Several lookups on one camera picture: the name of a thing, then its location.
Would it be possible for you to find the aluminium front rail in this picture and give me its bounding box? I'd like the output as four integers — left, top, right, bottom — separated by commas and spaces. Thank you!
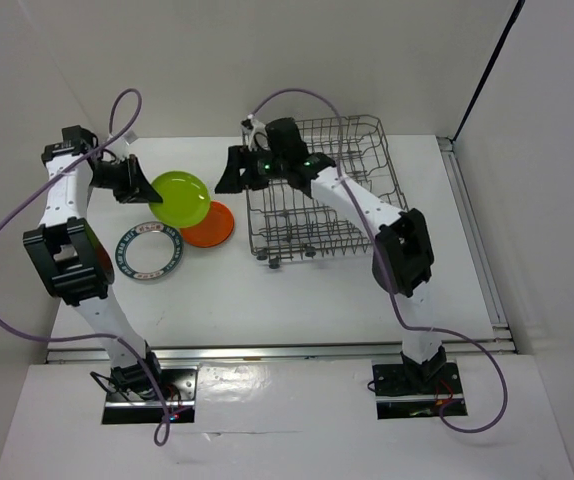
46, 339, 517, 364

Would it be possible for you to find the orange plate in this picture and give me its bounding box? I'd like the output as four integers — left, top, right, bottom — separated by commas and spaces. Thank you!
180, 201, 235, 248

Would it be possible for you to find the aluminium rail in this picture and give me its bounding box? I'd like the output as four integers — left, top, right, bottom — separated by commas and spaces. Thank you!
46, 339, 517, 364
437, 137, 517, 353

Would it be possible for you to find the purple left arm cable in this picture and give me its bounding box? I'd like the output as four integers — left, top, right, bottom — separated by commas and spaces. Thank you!
0, 88, 176, 446

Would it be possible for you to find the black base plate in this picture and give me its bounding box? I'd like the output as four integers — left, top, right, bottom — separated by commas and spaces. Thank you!
367, 362, 468, 420
90, 366, 198, 425

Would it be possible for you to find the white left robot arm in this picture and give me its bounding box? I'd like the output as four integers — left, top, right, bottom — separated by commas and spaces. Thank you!
23, 125, 165, 401

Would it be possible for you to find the green patterned white plate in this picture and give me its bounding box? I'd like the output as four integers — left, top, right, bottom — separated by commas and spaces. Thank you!
114, 221, 184, 281

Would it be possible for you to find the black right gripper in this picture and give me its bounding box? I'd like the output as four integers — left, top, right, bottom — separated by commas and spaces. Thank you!
215, 144, 288, 193

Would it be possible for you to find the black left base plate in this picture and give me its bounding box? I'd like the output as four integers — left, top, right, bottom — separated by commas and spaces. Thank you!
90, 366, 198, 425

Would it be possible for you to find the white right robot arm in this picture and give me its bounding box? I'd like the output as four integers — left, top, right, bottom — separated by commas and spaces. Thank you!
215, 114, 445, 392

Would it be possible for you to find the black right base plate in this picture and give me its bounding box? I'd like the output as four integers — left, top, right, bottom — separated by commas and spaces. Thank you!
367, 362, 468, 420

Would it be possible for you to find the black corner pole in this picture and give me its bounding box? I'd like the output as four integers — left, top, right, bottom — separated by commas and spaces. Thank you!
449, 0, 526, 143

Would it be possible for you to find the lime green plate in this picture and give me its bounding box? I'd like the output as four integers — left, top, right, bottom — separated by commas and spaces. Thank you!
149, 171, 211, 229

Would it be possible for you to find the grey wire dish rack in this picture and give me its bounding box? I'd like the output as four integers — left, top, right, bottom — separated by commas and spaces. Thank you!
246, 115, 408, 268

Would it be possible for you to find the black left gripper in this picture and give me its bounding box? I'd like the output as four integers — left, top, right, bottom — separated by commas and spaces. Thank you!
89, 154, 162, 204

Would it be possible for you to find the aluminium right side rail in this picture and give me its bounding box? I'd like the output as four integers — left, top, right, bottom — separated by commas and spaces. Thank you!
437, 137, 517, 353

